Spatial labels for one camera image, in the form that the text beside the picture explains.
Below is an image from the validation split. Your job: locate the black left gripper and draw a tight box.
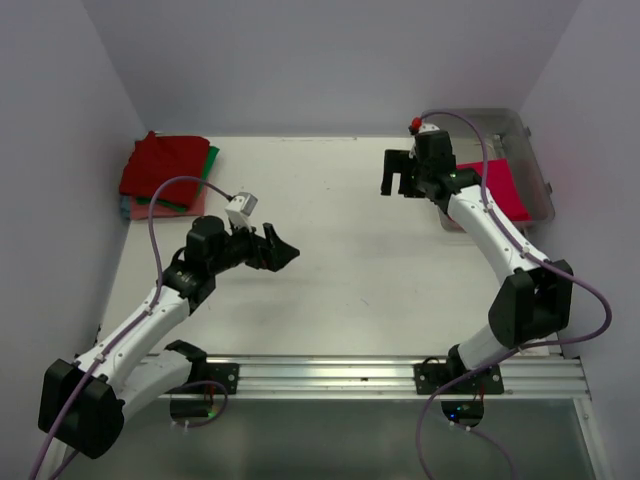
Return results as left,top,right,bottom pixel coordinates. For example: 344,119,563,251
208,216,298,275

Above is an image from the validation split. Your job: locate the crimson pink t shirt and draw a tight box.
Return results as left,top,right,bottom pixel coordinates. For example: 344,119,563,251
487,158,532,222

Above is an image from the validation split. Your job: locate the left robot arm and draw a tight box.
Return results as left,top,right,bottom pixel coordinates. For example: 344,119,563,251
38,216,300,459

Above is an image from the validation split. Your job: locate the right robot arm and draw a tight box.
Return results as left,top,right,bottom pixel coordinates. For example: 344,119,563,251
381,130,573,393

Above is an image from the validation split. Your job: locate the clear plastic bin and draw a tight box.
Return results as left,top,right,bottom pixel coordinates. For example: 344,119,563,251
426,108,555,230

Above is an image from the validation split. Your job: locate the green folded shirt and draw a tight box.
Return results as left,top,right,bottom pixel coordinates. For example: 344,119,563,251
131,146,219,213

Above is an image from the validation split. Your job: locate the salmon pink folded shirt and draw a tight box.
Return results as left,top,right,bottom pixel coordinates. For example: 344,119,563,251
130,192,207,221

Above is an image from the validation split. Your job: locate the dark red folded shirt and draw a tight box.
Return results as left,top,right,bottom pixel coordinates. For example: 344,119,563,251
119,131,210,199

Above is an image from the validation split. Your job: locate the light blue folded shirt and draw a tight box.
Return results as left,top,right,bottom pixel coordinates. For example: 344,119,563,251
119,196,131,220

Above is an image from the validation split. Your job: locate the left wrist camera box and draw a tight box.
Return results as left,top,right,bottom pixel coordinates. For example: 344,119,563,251
225,192,258,230

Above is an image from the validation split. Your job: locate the aluminium mounting rail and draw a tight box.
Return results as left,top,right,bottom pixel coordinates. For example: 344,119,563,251
207,355,590,400

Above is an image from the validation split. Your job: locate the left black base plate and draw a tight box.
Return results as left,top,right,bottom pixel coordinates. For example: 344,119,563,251
187,362,240,397

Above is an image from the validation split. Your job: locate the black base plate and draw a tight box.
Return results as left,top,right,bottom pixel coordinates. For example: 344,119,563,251
412,361,505,396
187,362,240,397

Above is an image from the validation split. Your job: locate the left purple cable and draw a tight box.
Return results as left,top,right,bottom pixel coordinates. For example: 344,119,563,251
27,176,236,480

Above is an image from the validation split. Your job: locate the purple cable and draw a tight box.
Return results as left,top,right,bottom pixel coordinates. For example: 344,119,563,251
27,176,236,480
416,110,614,480

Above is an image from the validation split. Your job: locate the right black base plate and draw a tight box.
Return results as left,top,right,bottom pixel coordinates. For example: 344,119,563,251
412,361,505,396

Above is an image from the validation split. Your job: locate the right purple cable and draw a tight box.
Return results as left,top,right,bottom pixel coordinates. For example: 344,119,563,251
416,110,614,480

